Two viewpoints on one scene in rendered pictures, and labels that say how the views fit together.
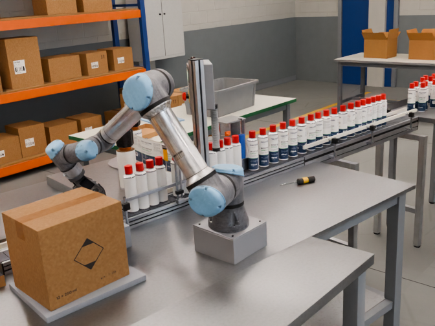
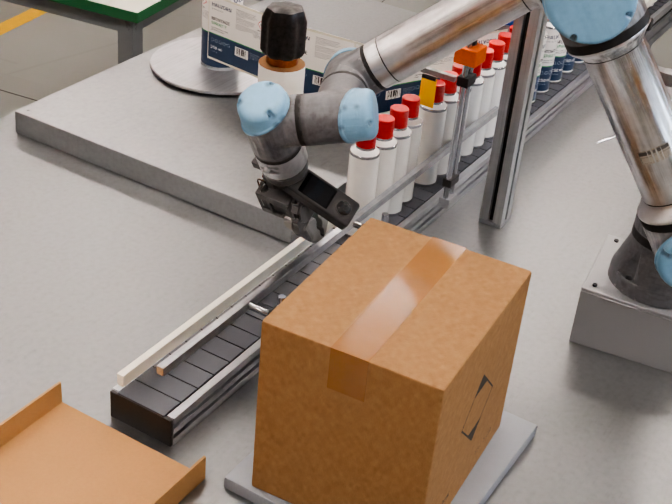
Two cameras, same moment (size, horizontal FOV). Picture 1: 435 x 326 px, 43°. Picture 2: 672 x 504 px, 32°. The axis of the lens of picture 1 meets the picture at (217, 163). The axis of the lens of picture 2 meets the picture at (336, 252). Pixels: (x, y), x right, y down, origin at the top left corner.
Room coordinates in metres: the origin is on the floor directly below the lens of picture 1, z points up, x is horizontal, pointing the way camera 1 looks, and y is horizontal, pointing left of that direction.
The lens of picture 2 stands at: (0.57, 1.04, 1.94)
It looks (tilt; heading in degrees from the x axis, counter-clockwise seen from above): 32 degrees down; 339
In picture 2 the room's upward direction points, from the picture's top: 6 degrees clockwise
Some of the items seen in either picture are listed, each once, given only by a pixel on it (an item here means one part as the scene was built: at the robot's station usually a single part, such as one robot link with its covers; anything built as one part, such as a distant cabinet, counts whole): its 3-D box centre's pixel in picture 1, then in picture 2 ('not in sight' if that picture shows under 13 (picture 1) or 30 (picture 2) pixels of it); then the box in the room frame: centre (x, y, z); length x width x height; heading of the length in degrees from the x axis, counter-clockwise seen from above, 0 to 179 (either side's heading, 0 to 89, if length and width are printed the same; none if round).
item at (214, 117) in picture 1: (215, 127); not in sight; (2.38, 0.00, 1.18); 0.04 x 0.04 x 0.21
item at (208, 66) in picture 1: (200, 84); not in sight; (2.36, 0.05, 1.38); 0.17 x 0.10 x 0.19; 5
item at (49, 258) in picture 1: (67, 244); (391, 378); (1.67, 0.51, 0.99); 0.30 x 0.24 x 0.27; 134
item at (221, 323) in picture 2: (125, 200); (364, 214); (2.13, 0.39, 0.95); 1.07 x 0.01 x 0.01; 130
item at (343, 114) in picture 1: (342, 122); not in sight; (3.14, -0.75, 0.98); 0.05 x 0.05 x 0.20
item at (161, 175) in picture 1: (160, 179); (404, 148); (2.30, 0.25, 0.98); 0.05 x 0.05 x 0.20
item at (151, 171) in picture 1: (151, 182); (393, 159); (2.26, 0.29, 0.98); 0.05 x 0.05 x 0.20
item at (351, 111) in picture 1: (350, 119); not in sight; (3.20, -0.81, 0.98); 0.05 x 0.05 x 0.20
